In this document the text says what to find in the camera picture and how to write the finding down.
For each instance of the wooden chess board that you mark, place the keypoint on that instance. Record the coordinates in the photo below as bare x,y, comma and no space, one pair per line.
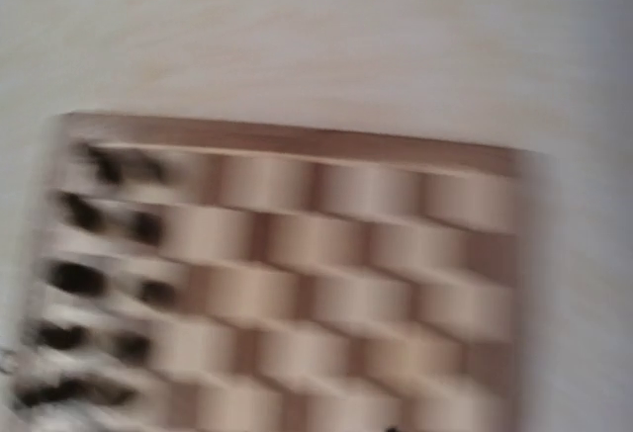
198,275

